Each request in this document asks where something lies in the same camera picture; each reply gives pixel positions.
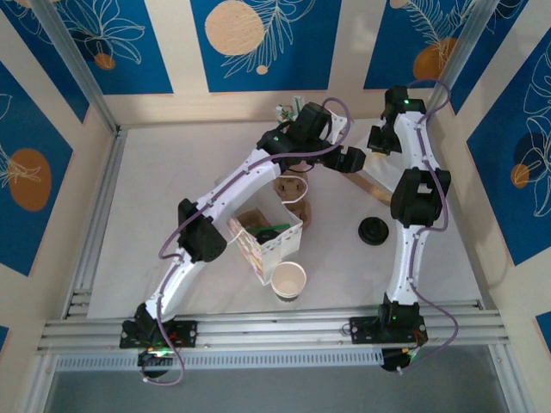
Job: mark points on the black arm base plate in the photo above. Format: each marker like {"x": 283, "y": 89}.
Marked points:
{"x": 361, "y": 331}
{"x": 189, "y": 333}

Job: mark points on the brown cardboard napkin tray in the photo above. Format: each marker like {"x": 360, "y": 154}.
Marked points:
{"x": 370, "y": 189}

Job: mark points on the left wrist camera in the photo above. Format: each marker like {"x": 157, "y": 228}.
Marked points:
{"x": 336, "y": 127}

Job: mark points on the white paper bag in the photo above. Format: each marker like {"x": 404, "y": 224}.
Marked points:
{"x": 282, "y": 254}

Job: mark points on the aluminium frame post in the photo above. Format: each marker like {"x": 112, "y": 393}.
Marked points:
{"x": 77, "y": 64}
{"x": 460, "y": 64}

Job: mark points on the black white paper cup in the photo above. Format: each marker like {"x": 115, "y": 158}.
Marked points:
{"x": 287, "y": 277}

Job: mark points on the aluminium frame rail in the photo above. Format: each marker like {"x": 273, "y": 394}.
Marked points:
{"x": 275, "y": 331}

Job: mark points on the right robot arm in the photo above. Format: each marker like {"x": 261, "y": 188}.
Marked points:
{"x": 409, "y": 266}

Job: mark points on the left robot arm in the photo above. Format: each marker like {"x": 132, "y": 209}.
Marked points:
{"x": 241, "y": 185}

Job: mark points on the green striped straw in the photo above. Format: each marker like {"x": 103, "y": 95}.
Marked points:
{"x": 297, "y": 104}
{"x": 280, "y": 225}

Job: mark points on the white paper napkins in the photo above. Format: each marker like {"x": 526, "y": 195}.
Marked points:
{"x": 381, "y": 172}

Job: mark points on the aluminium side rail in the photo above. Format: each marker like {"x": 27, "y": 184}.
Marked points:
{"x": 478, "y": 266}
{"x": 113, "y": 172}

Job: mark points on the green printed paper sachet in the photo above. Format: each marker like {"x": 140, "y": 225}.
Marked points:
{"x": 280, "y": 115}
{"x": 291, "y": 115}

